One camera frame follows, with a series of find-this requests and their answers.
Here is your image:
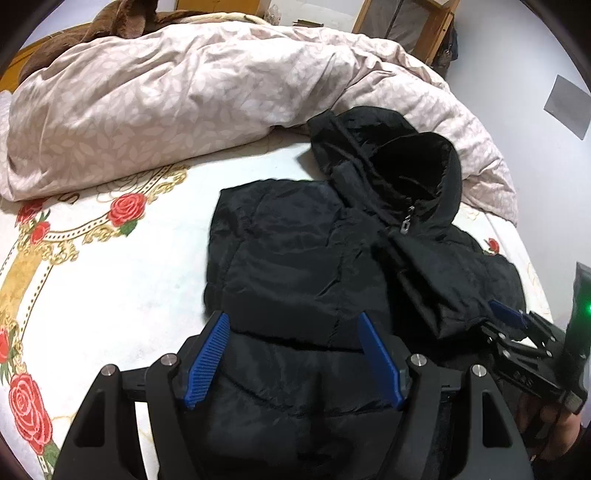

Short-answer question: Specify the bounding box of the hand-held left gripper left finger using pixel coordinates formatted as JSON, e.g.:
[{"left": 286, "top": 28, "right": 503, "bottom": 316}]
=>
[{"left": 52, "top": 311, "right": 232, "bottom": 480}]

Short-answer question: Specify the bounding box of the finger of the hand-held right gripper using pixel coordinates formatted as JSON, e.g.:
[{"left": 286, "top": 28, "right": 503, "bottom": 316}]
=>
[
  {"left": 479, "top": 324, "right": 567, "bottom": 401},
  {"left": 488, "top": 300, "right": 567, "bottom": 348}
]

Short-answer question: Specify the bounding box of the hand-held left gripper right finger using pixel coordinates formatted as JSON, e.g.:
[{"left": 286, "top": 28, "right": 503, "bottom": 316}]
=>
[{"left": 358, "top": 311, "right": 539, "bottom": 480}]

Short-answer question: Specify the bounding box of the black hooded puffer jacket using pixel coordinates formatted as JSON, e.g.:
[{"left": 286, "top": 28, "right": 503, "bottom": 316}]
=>
[{"left": 194, "top": 105, "right": 528, "bottom": 480}]

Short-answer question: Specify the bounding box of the person's right forearm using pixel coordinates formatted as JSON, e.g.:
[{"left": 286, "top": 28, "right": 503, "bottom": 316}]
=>
[{"left": 536, "top": 411, "right": 591, "bottom": 480}]

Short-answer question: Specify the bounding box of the person's right hand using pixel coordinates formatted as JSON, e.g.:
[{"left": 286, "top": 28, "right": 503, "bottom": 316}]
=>
[{"left": 516, "top": 391, "right": 581, "bottom": 459}]

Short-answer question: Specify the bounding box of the rose-print bed sheet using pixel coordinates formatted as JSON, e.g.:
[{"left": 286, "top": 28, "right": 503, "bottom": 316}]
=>
[{"left": 0, "top": 124, "right": 555, "bottom": 480}]

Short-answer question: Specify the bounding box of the pink leaf-print duvet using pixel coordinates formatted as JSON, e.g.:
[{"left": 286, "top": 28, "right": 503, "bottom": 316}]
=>
[{"left": 0, "top": 21, "right": 519, "bottom": 226}]

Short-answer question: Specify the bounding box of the dark hanging bag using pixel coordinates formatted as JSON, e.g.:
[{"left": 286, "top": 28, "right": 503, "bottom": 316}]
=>
[{"left": 435, "top": 27, "right": 460, "bottom": 71}]

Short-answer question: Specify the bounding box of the wooden framed wardrobe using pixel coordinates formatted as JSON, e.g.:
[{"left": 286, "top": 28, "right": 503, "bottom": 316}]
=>
[{"left": 352, "top": 0, "right": 462, "bottom": 66}]

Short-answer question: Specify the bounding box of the cream blanket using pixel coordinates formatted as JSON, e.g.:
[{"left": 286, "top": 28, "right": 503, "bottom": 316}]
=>
[{"left": 152, "top": 8, "right": 271, "bottom": 27}]

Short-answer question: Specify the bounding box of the orange wooden headboard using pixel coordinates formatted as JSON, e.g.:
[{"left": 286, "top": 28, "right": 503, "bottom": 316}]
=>
[{"left": 0, "top": 45, "right": 35, "bottom": 90}]

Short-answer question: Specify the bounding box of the brown fleece blanket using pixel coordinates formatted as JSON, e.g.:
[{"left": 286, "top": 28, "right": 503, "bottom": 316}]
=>
[{"left": 18, "top": 0, "right": 206, "bottom": 80}]

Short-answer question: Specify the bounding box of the orange wooden door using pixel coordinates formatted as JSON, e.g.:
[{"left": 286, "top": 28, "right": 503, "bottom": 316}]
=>
[{"left": 174, "top": 0, "right": 260, "bottom": 14}]

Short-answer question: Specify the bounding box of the grey wall patch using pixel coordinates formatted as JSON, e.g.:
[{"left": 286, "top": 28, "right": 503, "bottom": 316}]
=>
[{"left": 543, "top": 74, "right": 591, "bottom": 139}]

